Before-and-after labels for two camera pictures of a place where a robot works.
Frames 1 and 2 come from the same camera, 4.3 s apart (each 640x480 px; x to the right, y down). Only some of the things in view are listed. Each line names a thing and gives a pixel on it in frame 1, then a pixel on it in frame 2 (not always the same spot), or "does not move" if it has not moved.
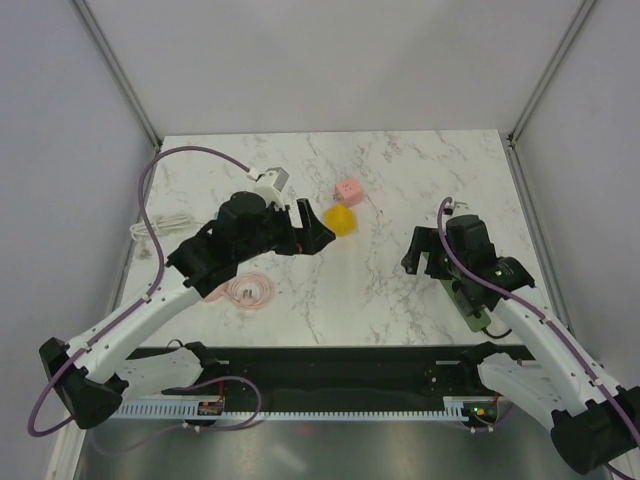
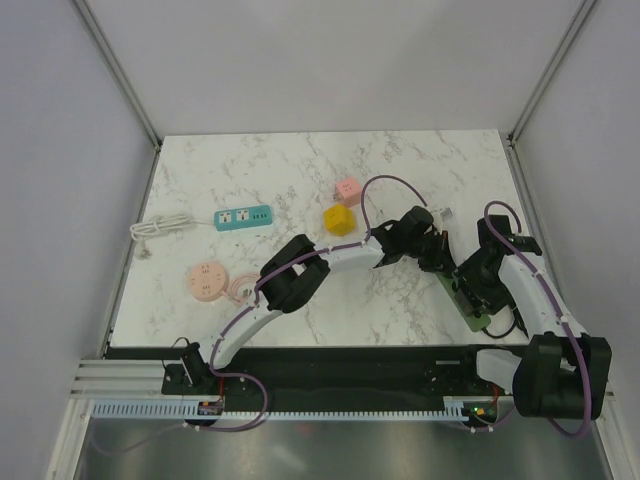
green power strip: [478, 324] does not move
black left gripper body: [277, 235] to [428, 251]
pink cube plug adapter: [348, 192] does not move
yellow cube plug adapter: [340, 219] does not move
